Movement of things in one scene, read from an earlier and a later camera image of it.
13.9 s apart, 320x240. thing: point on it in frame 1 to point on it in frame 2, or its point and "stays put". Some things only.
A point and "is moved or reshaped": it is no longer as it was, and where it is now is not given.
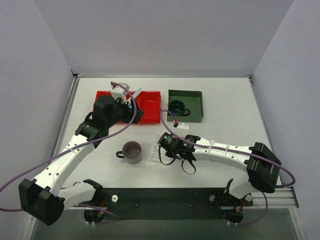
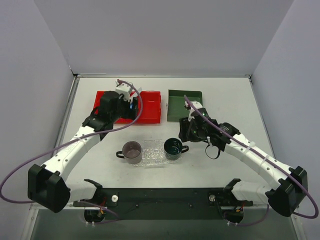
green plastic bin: x=193 y=100 stays put
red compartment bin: x=148 y=102 stays put
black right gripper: x=182 y=153 to x=185 y=129
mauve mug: x=131 y=152 stays put
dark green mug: x=177 y=108 is moved or reshaped
